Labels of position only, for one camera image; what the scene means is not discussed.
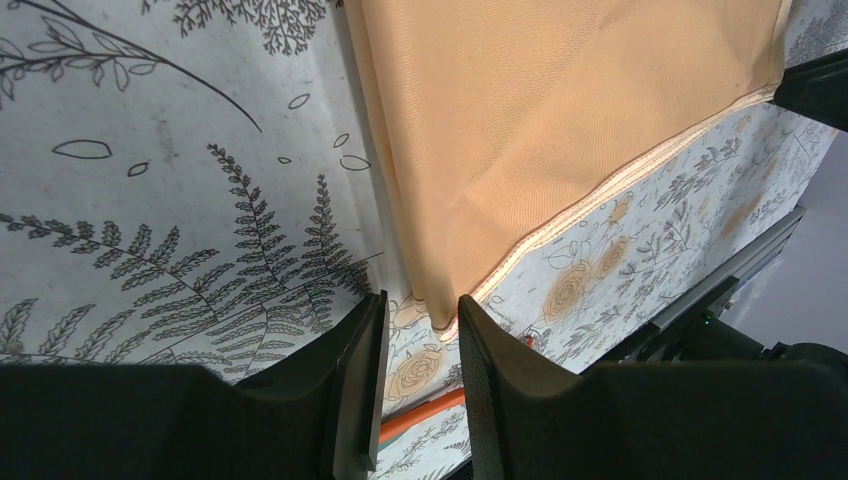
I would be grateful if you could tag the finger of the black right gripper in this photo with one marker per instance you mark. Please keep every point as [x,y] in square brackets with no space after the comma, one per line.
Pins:
[817,90]

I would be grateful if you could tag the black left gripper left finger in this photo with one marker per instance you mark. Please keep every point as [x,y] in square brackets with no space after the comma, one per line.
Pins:
[313,415]

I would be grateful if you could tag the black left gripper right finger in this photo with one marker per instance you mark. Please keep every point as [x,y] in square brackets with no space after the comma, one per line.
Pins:
[530,418]

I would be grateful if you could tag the orange cloth napkin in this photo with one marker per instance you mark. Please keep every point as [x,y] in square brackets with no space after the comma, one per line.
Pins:
[499,124]

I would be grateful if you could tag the orange plastic fork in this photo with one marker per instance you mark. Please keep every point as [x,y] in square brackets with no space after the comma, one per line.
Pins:
[395,427]

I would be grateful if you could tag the floral patterned tablecloth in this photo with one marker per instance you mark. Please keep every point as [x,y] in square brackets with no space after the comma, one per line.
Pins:
[196,183]

